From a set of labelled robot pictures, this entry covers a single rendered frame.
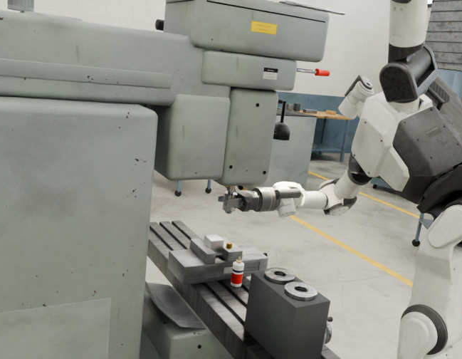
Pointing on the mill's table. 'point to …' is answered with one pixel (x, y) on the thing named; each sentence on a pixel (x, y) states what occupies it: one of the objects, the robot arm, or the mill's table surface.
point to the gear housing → (248, 70)
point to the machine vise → (211, 263)
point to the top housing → (250, 27)
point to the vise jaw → (231, 251)
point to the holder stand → (286, 315)
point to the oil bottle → (237, 273)
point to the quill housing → (249, 137)
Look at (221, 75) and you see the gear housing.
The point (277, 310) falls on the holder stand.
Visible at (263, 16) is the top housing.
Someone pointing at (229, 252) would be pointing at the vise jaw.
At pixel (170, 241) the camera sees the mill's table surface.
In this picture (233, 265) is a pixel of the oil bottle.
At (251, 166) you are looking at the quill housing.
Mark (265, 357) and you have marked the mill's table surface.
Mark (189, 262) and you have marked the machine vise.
